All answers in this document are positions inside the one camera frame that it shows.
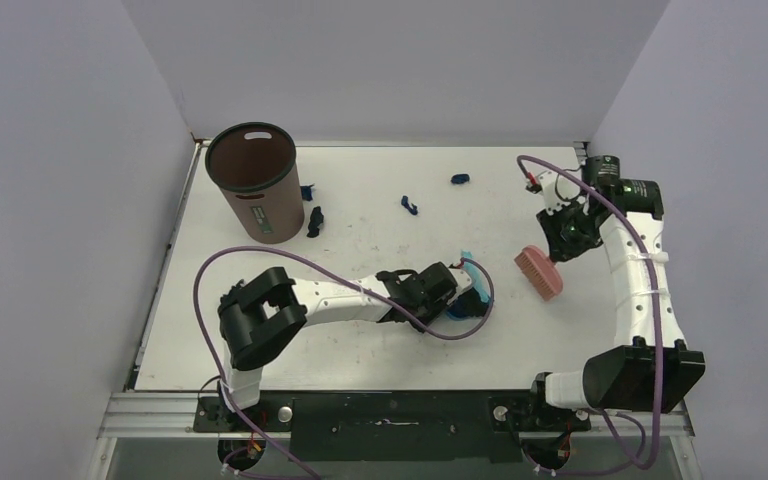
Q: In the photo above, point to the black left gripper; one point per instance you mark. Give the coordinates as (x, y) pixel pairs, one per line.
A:
(440, 304)

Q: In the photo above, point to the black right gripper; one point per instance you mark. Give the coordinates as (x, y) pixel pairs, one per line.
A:
(562, 240)

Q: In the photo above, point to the blue dustpan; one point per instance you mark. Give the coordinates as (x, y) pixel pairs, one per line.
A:
(474, 302)

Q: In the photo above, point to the pink hand brush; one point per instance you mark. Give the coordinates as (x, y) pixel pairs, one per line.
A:
(540, 271)

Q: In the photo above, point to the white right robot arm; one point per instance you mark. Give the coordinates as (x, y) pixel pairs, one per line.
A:
(650, 367)

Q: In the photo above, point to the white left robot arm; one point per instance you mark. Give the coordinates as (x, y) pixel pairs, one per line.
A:
(260, 318)

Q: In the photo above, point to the blue scrap table centre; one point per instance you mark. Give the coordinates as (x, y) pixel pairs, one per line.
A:
(408, 205)

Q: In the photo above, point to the dark blue scrap far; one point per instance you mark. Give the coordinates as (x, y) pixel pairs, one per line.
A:
(459, 179)

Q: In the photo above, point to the dark scrap beside bin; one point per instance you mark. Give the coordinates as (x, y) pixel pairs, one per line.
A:
(316, 221)

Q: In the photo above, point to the blue scrap behind bin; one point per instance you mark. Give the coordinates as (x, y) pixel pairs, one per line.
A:
(307, 192)

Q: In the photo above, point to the brown waste bin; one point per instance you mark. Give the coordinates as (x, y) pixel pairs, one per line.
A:
(254, 165)

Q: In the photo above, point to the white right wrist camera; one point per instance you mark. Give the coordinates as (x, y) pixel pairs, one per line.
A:
(556, 190)

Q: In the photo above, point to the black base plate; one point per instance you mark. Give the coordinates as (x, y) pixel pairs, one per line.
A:
(414, 425)

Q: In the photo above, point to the aluminium front rail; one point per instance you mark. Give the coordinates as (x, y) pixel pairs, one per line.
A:
(171, 415)

